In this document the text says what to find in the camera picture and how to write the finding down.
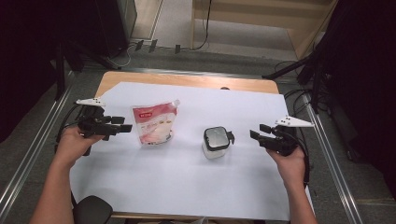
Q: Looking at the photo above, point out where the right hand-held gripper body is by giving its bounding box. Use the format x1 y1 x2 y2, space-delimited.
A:
259 115 315 157

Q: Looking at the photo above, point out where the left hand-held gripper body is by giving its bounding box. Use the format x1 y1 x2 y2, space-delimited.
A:
75 97 117 141

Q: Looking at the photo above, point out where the red and white pouch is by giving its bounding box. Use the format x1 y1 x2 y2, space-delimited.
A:
130 99 181 147

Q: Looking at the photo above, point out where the glass jar with black lid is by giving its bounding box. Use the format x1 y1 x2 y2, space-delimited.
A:
202 125 235 161

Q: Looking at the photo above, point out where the person's right hand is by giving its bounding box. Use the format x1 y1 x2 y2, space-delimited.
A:
266 146 306 188

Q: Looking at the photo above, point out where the person's left hand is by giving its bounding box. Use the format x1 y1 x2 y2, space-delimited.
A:
54 125 106 169

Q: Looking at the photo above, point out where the black metal stand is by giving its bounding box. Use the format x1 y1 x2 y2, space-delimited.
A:
55 40 120 101

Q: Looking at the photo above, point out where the black tripod stand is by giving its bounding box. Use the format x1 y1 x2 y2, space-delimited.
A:
261 46 331 115

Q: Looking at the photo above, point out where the wooden table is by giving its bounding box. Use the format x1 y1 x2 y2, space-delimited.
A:
92 71 279 220

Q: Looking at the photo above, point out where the white paper sheet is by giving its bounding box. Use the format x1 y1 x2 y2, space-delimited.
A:
68 81 316 222

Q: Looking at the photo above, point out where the black chair seat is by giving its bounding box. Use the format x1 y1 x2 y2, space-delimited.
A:
73 195 114 224

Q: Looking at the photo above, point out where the black cabinet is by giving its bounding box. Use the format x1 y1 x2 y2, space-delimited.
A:
92 0 138 57

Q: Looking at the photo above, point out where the black curtain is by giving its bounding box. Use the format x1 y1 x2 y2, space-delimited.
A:
314 0 396 200
0 0 120 144

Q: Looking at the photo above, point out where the wooden shelf unit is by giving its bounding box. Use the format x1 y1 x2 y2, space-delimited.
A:
191 0 339 60

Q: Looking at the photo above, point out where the black floor cable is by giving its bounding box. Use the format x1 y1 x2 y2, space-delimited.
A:
274 60 314 188

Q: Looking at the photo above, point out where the metal floor rail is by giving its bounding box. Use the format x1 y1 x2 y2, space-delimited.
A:
0 71 74 214
303 92 363 224

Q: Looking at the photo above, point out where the white floor cable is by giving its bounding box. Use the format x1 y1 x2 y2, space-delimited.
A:
106 43 139 69

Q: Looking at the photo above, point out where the black hanging cable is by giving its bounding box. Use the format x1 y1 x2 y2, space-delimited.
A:
192 0 213 51

